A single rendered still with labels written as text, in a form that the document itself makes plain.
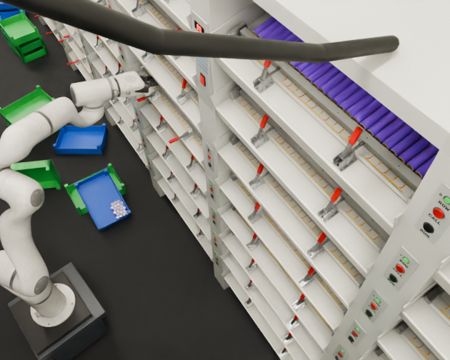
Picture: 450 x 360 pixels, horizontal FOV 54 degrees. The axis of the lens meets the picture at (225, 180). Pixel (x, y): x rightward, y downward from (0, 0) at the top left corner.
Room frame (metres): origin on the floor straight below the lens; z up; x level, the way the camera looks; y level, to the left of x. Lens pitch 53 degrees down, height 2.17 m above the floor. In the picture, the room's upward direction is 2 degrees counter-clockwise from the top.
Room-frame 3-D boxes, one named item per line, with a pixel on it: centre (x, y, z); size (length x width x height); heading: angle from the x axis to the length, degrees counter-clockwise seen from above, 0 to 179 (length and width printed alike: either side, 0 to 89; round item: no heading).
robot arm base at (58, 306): (0.72, 0.77, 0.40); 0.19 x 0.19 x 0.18
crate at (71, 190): (1.55, 0.77, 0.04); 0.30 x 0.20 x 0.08; 122
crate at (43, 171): (1.60, 1.16, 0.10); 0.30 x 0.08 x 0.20; 96
